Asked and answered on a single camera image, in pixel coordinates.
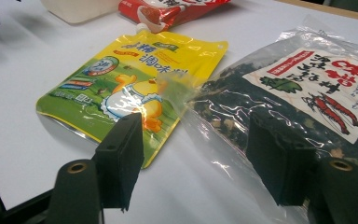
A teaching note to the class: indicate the cream plastic bin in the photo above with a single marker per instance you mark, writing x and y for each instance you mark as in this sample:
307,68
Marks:
74,9

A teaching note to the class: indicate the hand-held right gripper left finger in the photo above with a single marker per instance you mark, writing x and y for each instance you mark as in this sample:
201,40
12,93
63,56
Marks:
121,161

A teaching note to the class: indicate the clear bag of dried seaweed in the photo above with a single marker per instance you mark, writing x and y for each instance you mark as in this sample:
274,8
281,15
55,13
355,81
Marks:
292,102

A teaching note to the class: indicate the red spouted sauce pouch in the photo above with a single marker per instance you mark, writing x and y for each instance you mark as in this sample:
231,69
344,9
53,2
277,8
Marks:
161,12

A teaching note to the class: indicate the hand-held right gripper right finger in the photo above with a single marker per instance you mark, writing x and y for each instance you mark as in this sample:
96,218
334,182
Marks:
276,161

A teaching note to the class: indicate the yellow spouted seasoning pouch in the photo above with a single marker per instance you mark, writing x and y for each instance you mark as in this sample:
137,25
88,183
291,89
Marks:
136,81

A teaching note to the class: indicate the white table mat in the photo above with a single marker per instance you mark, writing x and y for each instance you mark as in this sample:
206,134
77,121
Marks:
28,68

